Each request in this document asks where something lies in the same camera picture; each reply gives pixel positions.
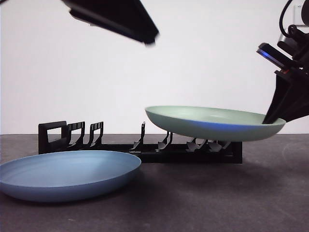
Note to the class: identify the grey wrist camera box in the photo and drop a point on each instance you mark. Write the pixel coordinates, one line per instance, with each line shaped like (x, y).
(272, 54)

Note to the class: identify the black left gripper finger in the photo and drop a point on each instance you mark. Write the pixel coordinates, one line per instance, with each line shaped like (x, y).
(116, 14)

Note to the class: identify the blue round plate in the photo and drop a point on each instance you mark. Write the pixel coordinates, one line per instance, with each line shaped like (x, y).
(70, 174)

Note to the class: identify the black plastic plate rack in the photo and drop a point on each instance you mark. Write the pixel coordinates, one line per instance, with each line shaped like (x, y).
(43, 141)

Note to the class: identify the green round plate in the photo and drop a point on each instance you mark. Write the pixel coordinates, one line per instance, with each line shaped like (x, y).
(205, 125)

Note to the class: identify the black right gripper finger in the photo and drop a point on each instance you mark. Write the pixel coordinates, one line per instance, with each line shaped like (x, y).
(277, 101)
(299, 99)

